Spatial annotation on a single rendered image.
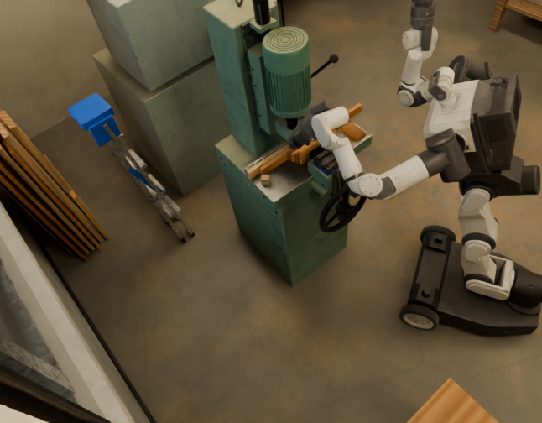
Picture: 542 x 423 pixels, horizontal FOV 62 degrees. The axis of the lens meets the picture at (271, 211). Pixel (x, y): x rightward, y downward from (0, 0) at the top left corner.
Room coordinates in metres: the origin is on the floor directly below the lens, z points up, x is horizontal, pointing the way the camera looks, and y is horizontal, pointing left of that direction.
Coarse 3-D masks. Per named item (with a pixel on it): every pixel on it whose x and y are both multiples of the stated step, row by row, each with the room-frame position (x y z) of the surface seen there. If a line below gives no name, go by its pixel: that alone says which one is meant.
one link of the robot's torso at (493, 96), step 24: (456, 96) 1.18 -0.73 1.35; (480, 96) 1.12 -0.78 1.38; (504, 96) 1.07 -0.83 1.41; (432, 120) 1.11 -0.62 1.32; (456, 120) 1.06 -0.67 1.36; (480, 120) 1.02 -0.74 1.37; (504, 120) 0.99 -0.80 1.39; (480, 144) 1.01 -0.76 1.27; (504, 144) 0.97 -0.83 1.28; (480, 168) 0.99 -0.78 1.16; (504, 168) 0.97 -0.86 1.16
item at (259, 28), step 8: (256, 0) 1.55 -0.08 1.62; (264, 0) 1.55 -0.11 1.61; (256, 8) 1.56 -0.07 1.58; (264, 8) 1.55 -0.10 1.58; (256, 16) 1.56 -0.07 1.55; (264, 16) 1.55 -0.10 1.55; (256, 24) 1.56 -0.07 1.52; (264, 24) 1.55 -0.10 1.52; (272, 24) 1.55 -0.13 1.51; (264, 32) 1.55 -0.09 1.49
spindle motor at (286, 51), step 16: (272, 32) 1.52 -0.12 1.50; (288, 32) 1.50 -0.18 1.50; (304, 32) 1.48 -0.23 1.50; (272, 48) 1.42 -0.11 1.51; (288, 48) 1.40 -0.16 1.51; (304, 48) 1.39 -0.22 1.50; (272, 64) 1.39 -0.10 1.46; (288, 64) 1.37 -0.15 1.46; (304, 64) 1.39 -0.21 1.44; (272, 80) 1.41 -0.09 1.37; (288, 80) 1.37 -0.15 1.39; (304, 80) 1.38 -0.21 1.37; (272, 96) 1.41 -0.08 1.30; (288, 96) 1.38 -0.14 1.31; (304, 96) 1.39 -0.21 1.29; (288, 112) 1.38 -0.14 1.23; (304, 112) 1.38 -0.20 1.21
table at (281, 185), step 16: (336, 128) 1.57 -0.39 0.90; (352, 144) 1.44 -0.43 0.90; (368, 144) 1.47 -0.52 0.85; (288, 160) 1.42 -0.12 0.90; (256, 176) 1.35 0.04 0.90; (272, 176) 1.34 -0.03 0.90; (288, 176) 1.32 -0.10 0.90; (304, 176) 1.30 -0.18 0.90; (272, 192) 1.24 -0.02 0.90; (288, 192) 1.23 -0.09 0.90; (320, 192) 1.23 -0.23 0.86
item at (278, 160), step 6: (354, 108) 1.64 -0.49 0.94; (360, 108) 1.65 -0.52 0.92; (348, 114) 1.61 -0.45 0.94; (354, 114) 1.63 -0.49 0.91; (288, 150) 1.44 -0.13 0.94; (282, 156) 1.41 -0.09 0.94; (270, 162) 1.39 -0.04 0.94; (276, 162) 1.39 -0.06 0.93; (282, 162) 1.41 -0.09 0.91; (264, 168) 1.36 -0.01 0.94; (270, 168) 1.37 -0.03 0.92; (264, 174) 1.36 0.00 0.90
